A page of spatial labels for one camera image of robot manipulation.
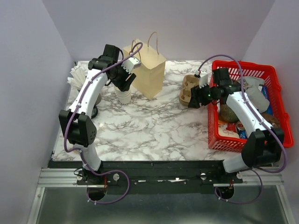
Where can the brown paper bag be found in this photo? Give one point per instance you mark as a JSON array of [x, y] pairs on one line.
[[150, 75]]

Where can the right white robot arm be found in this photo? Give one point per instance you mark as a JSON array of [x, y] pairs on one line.
[[264, 143]]

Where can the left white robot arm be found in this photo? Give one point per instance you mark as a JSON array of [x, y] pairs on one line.
[[76, 124]]

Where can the grey plastic bag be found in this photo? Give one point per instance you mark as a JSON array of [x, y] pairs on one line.
[[255, 95]]

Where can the brown cardboard cup carrier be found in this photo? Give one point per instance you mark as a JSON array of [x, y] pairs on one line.
[[189, 81]]

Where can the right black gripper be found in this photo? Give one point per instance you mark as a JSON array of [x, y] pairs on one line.
[[196, 91]]

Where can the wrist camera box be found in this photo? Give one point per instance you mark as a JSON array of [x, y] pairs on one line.
[[131, 64], [202, 77]]

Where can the green melon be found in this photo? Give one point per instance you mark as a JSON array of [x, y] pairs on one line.
[[228, 114]]

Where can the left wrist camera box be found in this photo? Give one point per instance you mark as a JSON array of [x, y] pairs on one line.
[[131, 64]]

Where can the aluminium rail frame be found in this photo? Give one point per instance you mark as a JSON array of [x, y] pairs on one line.
[[58, 177]]

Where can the blue drink can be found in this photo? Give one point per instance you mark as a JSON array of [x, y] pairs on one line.
[[241, 130]]

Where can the red white snack packet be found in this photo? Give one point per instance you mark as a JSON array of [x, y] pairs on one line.
[[226, 129]]

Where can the grey straw holder cup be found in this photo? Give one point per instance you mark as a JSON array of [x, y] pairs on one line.
[[98, 100]]

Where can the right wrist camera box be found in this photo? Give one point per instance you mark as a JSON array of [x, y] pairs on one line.
[[202, 77]]

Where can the brown lidded tub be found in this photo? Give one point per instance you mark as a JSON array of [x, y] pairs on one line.
[[271, 119]]

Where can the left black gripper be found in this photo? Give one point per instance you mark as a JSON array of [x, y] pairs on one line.
[[123, 85]]

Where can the white wrapped straws bundle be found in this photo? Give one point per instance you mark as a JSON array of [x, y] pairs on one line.
[[78, 76]]

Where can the red plastic basket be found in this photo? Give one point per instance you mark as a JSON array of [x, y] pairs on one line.
[[268, 74]]

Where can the stack of white paper cups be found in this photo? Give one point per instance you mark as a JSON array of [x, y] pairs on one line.
[[124, 97]]

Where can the blue box in basket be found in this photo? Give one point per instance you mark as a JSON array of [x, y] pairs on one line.
[[266, 94]]

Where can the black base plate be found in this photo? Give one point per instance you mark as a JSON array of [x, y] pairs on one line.
[[157, 177]]

